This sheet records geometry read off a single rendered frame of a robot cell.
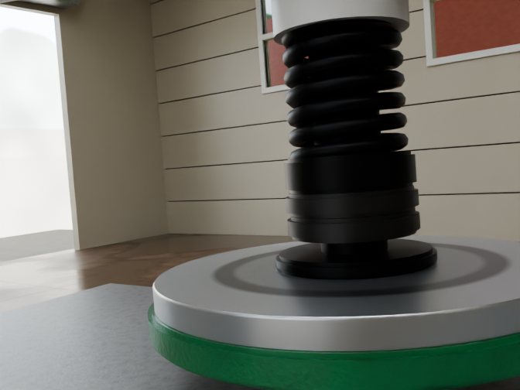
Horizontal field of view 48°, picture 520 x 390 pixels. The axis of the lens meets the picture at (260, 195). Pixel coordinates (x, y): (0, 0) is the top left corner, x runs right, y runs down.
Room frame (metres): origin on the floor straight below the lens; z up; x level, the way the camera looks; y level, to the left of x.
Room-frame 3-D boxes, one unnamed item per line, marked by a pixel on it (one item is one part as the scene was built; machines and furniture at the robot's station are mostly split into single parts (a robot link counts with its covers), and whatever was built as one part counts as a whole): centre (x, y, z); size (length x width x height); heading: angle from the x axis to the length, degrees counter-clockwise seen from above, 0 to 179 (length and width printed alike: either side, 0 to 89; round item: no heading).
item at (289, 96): (0.31, -0.05, 1.00); 0.06 x 0.06 x 0.09
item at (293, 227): (0.31, -0.05, 0.93); 0.07 x 0.07 x 0.01
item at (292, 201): (0.31, -0.05, 0.94); 0.07 x 0.07 x 0.01
